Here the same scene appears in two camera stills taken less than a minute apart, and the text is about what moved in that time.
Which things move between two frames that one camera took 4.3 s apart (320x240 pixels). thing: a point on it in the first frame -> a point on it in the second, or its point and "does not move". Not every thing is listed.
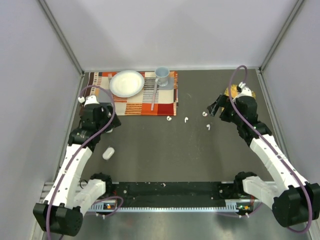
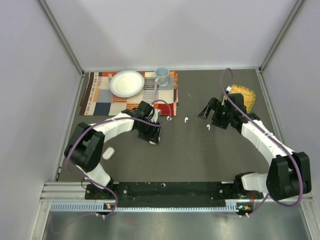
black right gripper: (213, 108) -> (214, 104)
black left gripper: (110, 109) -> (152, 135)
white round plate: (126, 83) does not move
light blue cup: (162, 73) does not move
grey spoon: (153, 97) does not move
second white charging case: (109, 152) does not move
